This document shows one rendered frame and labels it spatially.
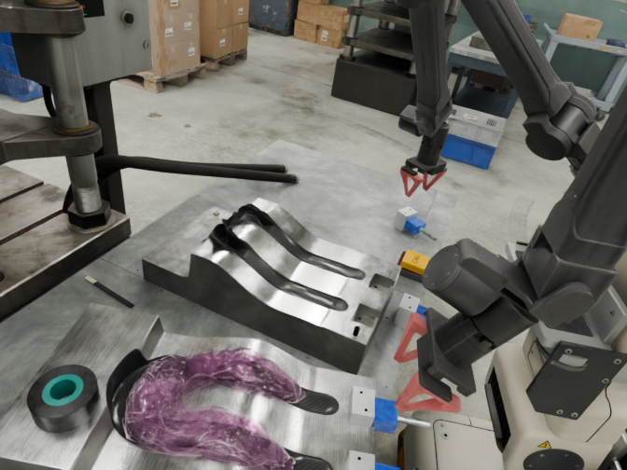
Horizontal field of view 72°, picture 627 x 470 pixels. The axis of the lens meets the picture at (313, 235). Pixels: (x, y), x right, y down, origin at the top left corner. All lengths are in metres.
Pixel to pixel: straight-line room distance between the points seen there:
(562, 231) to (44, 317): 0.87
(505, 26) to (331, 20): 6.69
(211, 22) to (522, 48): 4.66
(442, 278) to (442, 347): 0.11
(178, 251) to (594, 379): 0.80
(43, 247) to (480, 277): 0.98
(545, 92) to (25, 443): 0.92
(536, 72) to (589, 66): 6.36
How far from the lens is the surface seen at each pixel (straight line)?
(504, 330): 0.53
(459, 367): 0.57
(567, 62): 7.20
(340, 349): 0.83
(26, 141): 1.09
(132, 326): 0.77
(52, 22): 1.02
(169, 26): 4.58
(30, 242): 1.21
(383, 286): 0.96
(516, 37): 0.83
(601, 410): 0.91
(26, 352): 0.94
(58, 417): 0.66
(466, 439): 1.53
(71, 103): 1.08
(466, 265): 0.47
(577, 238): 0.46
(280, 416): 0.71
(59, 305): 1.00
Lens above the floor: 1.47
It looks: 35 degrees down
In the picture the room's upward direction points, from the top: 10 degrees clockwise
